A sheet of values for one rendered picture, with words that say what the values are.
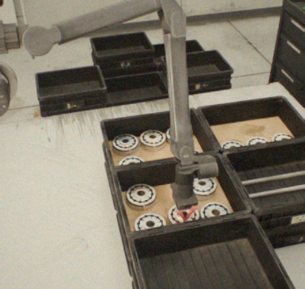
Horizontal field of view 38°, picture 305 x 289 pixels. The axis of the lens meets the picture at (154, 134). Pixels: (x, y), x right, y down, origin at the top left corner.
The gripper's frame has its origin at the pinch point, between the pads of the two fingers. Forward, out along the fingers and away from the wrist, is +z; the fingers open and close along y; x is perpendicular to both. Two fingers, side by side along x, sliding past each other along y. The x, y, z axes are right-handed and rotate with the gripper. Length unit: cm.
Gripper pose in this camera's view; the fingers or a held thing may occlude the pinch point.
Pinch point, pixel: (182, 212)
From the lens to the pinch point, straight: 148.6
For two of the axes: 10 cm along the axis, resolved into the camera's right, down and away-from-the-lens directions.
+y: -2.3, -5.8, 7.8
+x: -9.7, 1.4, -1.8
